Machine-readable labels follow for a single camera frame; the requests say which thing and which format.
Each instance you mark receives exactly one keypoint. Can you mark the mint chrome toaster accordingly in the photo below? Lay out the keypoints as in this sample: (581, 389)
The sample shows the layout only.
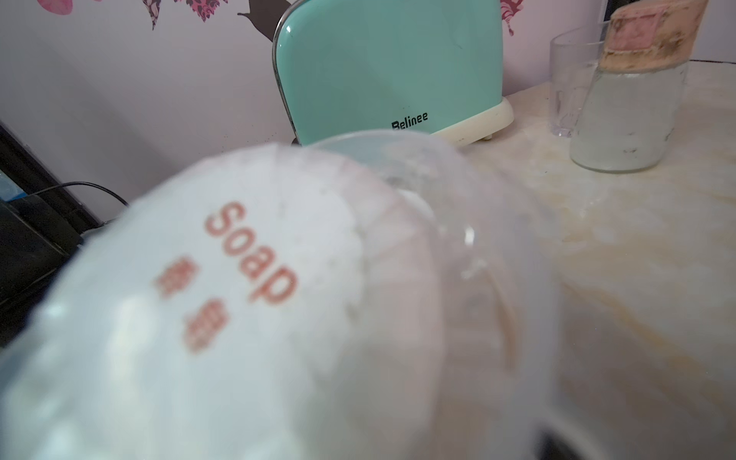
(429, 66)

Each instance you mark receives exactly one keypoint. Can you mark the black base frame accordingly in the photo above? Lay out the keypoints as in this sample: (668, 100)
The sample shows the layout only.
(42, 227)

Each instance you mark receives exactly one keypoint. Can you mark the small bottle cork lid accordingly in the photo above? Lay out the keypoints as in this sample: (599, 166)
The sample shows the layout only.
(630, 110)

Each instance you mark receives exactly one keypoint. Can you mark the blue lid container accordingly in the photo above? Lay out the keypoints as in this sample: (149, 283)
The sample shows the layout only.
(500, 296)

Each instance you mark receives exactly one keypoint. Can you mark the clear glass tumbler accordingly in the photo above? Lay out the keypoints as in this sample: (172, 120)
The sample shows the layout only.
(574, 57)

